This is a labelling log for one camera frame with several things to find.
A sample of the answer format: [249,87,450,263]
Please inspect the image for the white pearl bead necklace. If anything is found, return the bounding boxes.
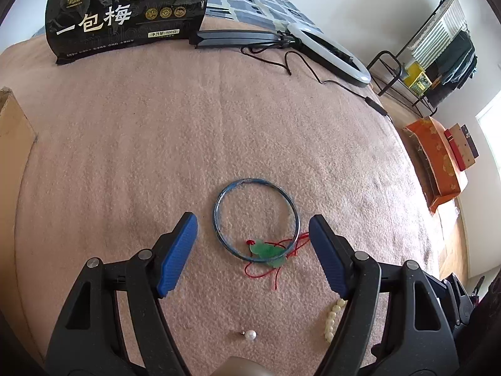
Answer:
[323,298,348,343]

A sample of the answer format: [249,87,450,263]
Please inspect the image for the blue bangle bracelet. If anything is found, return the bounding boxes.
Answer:
[212,178,302,263]

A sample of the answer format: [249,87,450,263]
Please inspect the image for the single white pearl pendant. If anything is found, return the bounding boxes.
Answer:
[240,329,257,341]

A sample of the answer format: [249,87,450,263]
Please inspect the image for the orange covered stool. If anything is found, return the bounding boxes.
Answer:
[403,116,468,215]

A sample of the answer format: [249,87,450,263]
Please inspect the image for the red and tan boxes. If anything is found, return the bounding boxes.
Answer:
[444,123,479,171]

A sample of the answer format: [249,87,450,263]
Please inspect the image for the pink blanket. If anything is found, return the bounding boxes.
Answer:
[1,37,442,375]

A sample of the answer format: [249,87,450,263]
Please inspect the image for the brown cardboard box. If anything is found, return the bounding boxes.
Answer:
[1,87,40,361]

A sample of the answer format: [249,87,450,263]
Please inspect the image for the yellow box on rack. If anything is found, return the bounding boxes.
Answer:
[403,62,431,97]

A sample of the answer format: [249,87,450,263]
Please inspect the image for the hanging dark clothes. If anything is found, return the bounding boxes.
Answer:
[425,31,478,109]

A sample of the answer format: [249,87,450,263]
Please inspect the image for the black folded tripod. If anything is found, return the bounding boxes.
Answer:
[189,30,296,48]

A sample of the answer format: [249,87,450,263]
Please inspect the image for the black snack bag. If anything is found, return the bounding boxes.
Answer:
[45,0,207,65]

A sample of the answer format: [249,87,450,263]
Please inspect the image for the striped hanging cloth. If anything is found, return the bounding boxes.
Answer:
[408,0,467,68]

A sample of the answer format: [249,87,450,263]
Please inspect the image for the black power cable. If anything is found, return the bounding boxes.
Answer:
[240,41,392,117]

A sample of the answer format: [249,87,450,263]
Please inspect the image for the white ring light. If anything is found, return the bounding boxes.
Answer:
[287,23,371,87]

